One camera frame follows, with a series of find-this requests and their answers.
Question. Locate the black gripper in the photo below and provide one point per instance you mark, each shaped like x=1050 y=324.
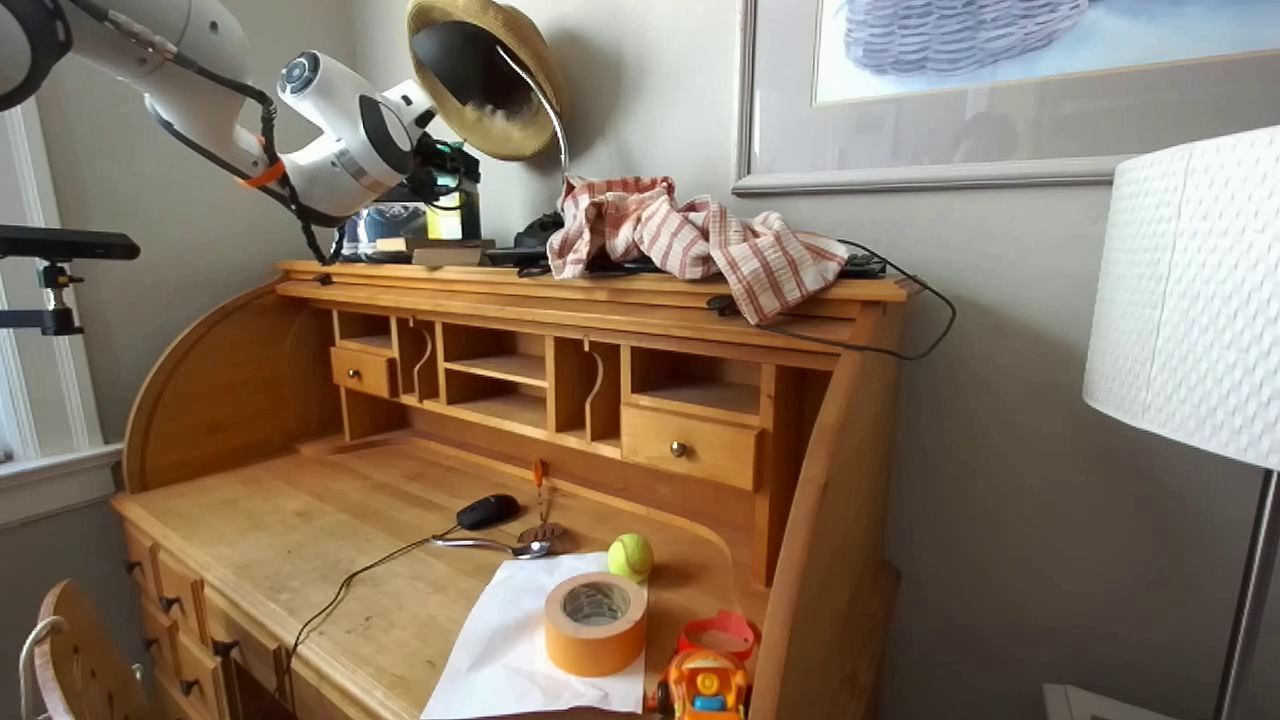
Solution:
x=446 y=163

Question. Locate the yellow green crayon box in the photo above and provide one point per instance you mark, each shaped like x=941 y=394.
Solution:
x=471 y=220

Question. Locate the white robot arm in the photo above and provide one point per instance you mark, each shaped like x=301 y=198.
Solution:
x=346 y=132

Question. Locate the tan book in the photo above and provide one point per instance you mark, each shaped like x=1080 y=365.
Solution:
x=452 y=246

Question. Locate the blue white sneaker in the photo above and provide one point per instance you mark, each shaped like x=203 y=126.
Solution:
x=386 y=233

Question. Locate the gold bowl hat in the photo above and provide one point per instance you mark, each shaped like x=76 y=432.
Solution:
x=465 y=67

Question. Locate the dark purple book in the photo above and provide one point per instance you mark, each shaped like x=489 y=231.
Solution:
x=446 y=257

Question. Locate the small desk drawer with knob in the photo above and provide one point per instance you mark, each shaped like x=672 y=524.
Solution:
x=361 y=368
x=692 y=446

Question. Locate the red striped white cloth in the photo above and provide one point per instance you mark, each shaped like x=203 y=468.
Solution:
x=692 y=243

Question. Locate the black computer mouse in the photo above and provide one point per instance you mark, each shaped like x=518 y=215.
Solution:
x=485 y=511

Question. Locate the wooden roll-top desk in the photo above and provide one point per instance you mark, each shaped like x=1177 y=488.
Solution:
x=243 y=512

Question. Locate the yellow tennis ball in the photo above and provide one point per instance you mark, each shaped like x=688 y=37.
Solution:
x=631 y=553

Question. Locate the white paper sheet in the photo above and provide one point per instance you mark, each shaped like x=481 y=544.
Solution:
x=500 y=654

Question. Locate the orange tape roll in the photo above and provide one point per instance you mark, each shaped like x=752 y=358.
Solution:
x=592 y=644

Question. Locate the orange toy car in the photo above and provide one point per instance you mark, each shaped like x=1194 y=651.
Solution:
x=705 y=682

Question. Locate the white lamp shade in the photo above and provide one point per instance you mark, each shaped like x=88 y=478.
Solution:
x=1187 y=292

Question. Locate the metal floor lamp pole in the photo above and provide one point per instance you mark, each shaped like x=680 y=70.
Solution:
x=1245 y=601

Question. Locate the black camera stand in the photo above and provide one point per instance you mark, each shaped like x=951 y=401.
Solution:
x=54 y=243

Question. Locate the framed wall picture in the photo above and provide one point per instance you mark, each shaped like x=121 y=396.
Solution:
x=933 y=132

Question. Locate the white window frame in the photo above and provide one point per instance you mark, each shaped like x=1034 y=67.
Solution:
x=60 y=468

